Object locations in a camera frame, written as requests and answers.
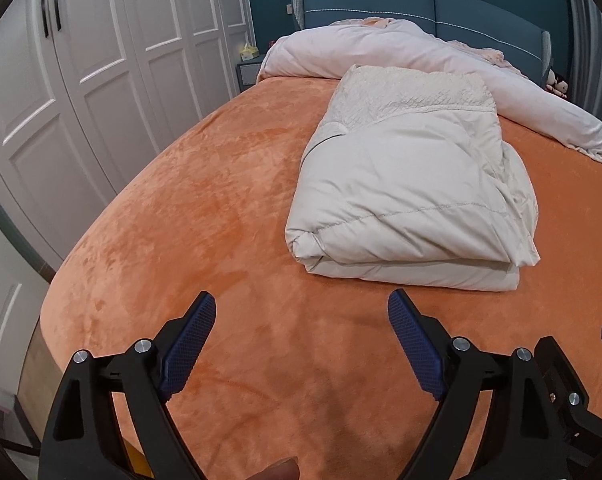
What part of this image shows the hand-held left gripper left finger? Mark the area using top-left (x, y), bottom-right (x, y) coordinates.
top-left (40, 291), bottom-right (217, 480)

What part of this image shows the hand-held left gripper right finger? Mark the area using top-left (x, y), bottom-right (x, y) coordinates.
top-left (387, 289), bottom-right (582, 480)

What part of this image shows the white duvet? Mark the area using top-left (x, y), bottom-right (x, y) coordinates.
top-left (284, 63), bottom-right (540, 293)
top-left (257, 17), bottom-right (602, 168)

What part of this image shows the grey curtain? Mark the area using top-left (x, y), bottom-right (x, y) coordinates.
top-left (563, 0), bottom-right (602, 181)

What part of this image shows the white panelled door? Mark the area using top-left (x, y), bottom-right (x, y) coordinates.
top-left (0, 200), bottom-right (57, 441)

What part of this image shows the plush toy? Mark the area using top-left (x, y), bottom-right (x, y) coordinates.
top-left (545, 67), bottom-right (570, 98)

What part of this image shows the blue nightstand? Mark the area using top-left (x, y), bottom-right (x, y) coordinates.
top-left (236, 52), bottom-right (269, 93)

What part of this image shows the white panelled wardrobe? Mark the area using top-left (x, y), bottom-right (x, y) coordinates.
top-left (0, 0), bottom-right (254, 271)

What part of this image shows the bed with orange sheet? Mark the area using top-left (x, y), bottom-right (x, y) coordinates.
top-left (38, 72), bottom-right (602, 480)

